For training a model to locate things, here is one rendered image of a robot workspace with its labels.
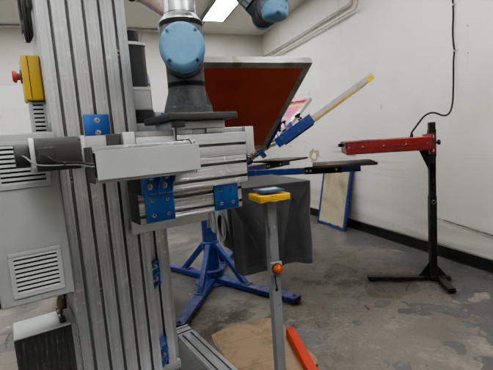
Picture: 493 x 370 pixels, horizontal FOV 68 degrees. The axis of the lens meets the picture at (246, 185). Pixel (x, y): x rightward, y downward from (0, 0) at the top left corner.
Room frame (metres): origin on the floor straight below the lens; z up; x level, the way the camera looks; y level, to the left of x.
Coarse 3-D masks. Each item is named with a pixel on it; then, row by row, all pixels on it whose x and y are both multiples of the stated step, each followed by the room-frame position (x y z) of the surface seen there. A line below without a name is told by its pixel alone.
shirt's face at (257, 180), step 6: (270, 174) 2.27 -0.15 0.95; (252, 180) 2.00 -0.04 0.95; (258, 180) 1.98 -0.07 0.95; (264, 180) 1.96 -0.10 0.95; (270, 180) 1.94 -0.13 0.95; (276, 180) 1.92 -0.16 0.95; (282, 180) 1.90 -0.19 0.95; (288, 180) 1.88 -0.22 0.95; (294, 180) 1.86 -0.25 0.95; (300, 180) 1.84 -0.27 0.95; (306, 180) 1.82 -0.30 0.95; (246, 186) 1.73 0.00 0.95
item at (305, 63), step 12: (204, 60) 1.70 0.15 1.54; (216, 60) 1.72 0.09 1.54; (228, 60) 1.74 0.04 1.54; (240, 60) 1.76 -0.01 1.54; (252, 60) 1.78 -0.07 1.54; (264, 60) 1.80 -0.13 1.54; (276, 60) 1.82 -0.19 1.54; (288, 60) 1.84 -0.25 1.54; (300, 60) 1.87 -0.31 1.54; (300, 84) 2.01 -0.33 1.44; (288, 96) 2.07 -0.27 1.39; (276, 120) 2.25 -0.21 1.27; (264, 144) 2.46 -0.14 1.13
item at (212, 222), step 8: (208, 216) 2.10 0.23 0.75; (216, 216) 1.89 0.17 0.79; (224, 216) 1.73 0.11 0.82; (208, 224) 2.11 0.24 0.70; (216, 224) 1.96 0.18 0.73; (224, 224) 1.71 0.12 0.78; (216, 232) 1.97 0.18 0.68; (224, 232) 1.77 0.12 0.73; (224, 240) 1.74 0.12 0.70; (232, 248) 1.74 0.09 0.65
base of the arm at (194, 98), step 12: (168, 84) 1.15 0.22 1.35; (180, 84) 1.12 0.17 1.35; (192, 84) 1.13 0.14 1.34; (204, 84) 1.17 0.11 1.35; (168, 96) 1.15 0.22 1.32; (180, 96) 1.12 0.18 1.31; (192, 96) 1.12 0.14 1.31; (204, 96) 1.15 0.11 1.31; (168, 108) 1.13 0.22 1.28; (180, 108) 1.11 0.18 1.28; (192, 108) 1.11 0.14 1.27; (204, 108) 1.13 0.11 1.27
